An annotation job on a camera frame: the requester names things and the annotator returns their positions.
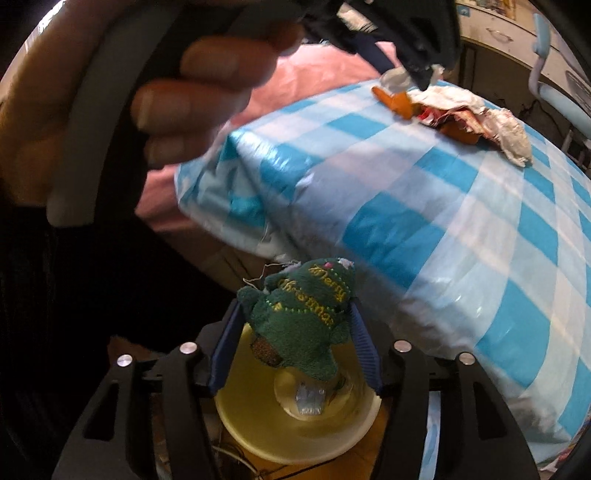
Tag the yellow trash bin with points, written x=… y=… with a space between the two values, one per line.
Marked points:
x=258 y=429

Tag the silver blue foil packet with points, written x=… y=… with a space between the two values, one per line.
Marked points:
x=310 y=399

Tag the red snack wrapper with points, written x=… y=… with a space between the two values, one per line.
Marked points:
x=455 y=129

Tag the white drawer cabinet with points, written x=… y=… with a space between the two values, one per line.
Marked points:
x=503 y=41

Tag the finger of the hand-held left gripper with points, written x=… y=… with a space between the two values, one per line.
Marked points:
x=429 y=37
x=371 y=53

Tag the brown orange wrapper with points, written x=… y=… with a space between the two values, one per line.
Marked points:
x=399 y=104

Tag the person's left forearm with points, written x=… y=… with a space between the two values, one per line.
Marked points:
x=92 y=286

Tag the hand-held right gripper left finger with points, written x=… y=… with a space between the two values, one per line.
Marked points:
x=225 y=350

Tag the small white tissue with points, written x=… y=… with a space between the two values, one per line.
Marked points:
x=397 y=79

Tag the green Christmas tree plush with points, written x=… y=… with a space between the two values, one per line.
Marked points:
x=300 y=318

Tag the person's left hand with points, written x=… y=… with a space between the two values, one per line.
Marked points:
x=217 y=69

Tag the light blue chair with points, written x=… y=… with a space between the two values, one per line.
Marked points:
x=561 y=99

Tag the pink blanket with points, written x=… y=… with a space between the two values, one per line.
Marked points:
x=295 y=78

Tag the blue checkered tablecloth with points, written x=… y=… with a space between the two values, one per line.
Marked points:
x=392 y=207

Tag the large white tissue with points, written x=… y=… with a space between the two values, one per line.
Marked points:
x=498 y=124

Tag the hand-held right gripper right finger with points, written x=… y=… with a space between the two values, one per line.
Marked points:
x=367 y=353

